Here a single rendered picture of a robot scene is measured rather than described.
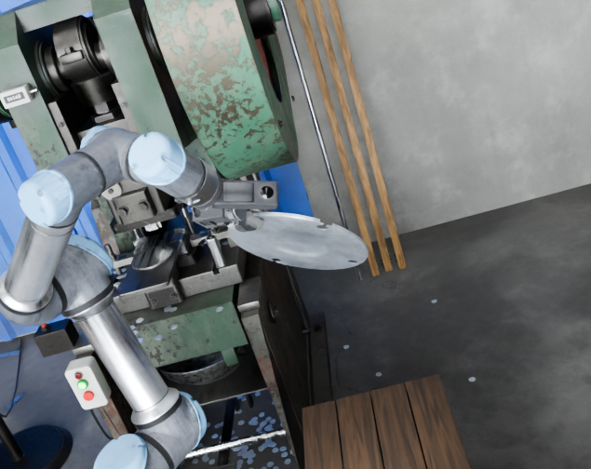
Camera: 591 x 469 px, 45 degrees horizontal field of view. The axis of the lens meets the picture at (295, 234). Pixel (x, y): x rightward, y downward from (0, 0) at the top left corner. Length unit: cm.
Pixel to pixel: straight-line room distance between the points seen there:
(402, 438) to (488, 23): 195
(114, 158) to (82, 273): 38
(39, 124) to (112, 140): 82
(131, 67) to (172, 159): 81
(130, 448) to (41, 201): 65
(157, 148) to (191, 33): 51
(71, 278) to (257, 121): 54
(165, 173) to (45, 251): 25
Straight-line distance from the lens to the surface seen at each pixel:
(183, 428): 160
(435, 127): 328
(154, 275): 195
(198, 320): 201
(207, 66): 156
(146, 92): 189
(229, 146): 168
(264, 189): 122
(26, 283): 130
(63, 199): 109
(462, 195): 343
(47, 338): 210
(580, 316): 270
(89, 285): 147
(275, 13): 190
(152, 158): 109
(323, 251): 149
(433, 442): 178
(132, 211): 202
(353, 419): 190
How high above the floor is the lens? 157
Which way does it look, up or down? 25 degrees down
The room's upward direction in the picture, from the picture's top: 18 degrees counter-clockwise
